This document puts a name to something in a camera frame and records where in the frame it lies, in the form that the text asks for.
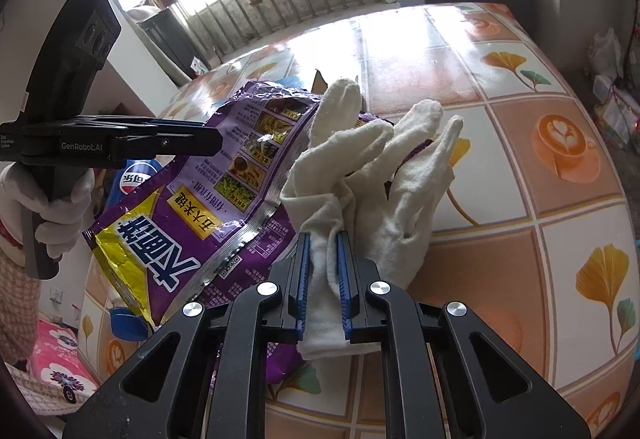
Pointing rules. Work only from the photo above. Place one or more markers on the person's left hand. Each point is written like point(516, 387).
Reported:
point(20, 189)

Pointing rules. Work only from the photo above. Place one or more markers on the dark cabinet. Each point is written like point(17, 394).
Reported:
point(165, 39)

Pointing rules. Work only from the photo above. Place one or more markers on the white wall socket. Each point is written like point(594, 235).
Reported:
point(55, 295)

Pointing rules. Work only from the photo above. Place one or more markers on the pink floral blanket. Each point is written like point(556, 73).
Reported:
point(55, 359)

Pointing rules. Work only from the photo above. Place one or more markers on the white cotton glove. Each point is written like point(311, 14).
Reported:
point(410, 199)

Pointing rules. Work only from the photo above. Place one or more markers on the person's left forearm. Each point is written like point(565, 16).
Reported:
point(15, 299)

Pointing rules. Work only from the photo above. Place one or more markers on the blue plastic lid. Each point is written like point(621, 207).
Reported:
point(127, 325)

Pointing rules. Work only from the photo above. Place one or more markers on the white plastic bag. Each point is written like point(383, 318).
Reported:
point(605, 51)

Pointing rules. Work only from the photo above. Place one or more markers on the pile of packets and bottles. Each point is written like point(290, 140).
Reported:
point(617, 109)

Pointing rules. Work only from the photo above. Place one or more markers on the white towel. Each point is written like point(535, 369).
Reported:
point(325, 229)

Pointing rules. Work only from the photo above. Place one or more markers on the table with patterned cloth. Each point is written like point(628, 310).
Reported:
point(500, 219)

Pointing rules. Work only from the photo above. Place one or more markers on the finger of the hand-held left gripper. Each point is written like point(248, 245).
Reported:
point(150, 120)
point(190, 141)

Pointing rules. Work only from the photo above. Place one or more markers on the brown paper packet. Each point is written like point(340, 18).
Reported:
point(317, 80)

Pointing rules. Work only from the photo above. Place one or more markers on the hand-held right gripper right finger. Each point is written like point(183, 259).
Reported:
point(344, 289)

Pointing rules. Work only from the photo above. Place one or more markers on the purple foil bag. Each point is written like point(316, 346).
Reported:
point(225, 199)

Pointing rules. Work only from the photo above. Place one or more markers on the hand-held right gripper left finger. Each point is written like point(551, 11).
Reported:
point(302, 284)

